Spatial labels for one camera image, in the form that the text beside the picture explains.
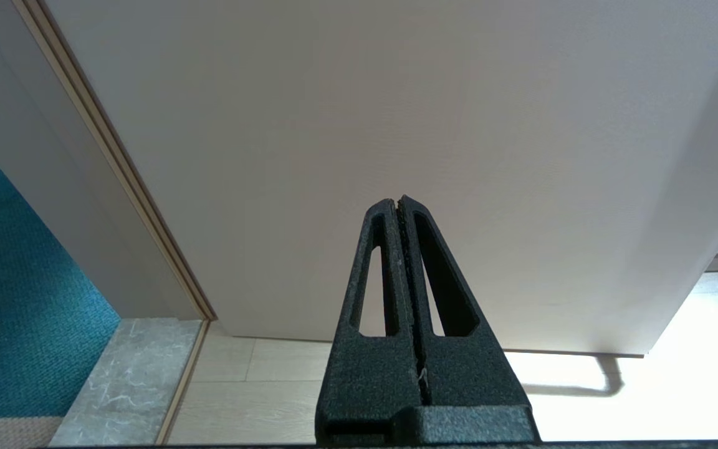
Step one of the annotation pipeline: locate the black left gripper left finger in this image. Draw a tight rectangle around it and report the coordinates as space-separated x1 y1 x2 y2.
315 198 427 445

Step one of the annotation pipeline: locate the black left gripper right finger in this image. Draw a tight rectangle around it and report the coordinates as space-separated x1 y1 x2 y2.
396 195 533 409

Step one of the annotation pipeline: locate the beige door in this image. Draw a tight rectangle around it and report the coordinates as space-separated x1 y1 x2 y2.
43 0 718 357

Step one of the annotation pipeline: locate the grey marble threshold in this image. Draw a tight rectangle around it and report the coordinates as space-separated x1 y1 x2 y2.
49 317 210 447

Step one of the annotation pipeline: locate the blue carpet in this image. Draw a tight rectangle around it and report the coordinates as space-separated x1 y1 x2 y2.
0 120 122 420

